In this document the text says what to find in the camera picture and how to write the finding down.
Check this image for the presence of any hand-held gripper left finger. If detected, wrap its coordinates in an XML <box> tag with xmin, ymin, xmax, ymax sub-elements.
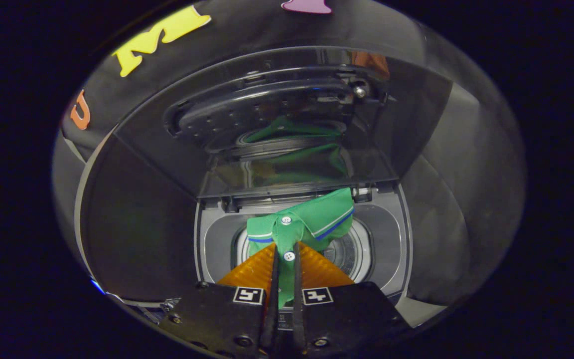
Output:
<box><xmin>160</xmin><ymin>243</ymin><xmax>280</xmax><ymax>357</ymax></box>

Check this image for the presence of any washing machine glass lid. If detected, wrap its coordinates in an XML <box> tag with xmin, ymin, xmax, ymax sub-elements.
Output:
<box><xmin>112</xmin><ymin>46</ymin><xmax>454</xmax><ymax>201</ymax></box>

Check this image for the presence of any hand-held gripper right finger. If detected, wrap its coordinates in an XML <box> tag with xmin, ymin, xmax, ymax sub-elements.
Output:
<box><xmin>292</xmin><ymin>242</ymin><xmax>412</xmax><ymax>356</ymax></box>

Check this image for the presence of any green polo shirt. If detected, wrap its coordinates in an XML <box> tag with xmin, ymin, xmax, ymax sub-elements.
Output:
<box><xmin>246</xmin><ymin>187</ymin><xmax>356</xmax><ymax>309</ymax></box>

